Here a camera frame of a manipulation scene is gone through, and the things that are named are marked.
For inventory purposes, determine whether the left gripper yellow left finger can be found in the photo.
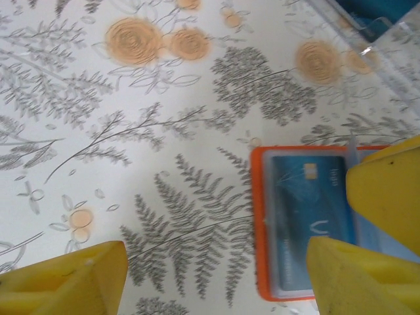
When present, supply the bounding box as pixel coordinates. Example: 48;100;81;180
0;240;128;315

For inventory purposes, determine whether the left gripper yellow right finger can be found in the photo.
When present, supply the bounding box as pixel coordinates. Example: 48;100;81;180
306;236;420;315

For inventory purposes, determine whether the orange card holder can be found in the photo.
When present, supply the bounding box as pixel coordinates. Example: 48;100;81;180
250;144;420;301

